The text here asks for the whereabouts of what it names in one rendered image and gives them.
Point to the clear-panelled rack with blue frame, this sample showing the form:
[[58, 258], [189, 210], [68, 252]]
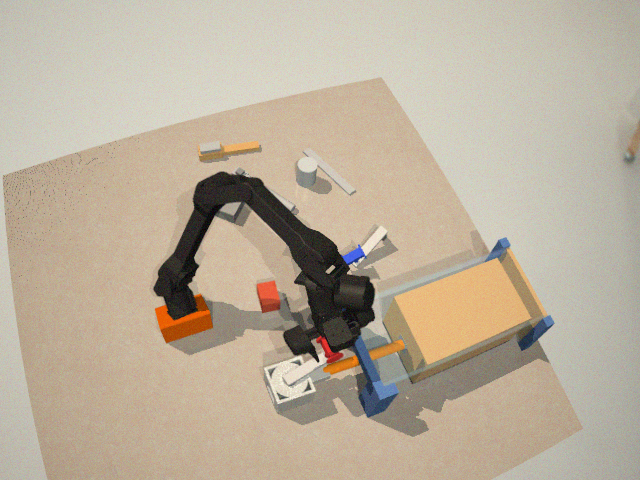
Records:
[[439, 323]]

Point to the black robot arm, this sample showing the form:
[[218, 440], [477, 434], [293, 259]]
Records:
[[312, 251]]

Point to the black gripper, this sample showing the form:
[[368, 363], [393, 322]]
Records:
[[299, 341]]

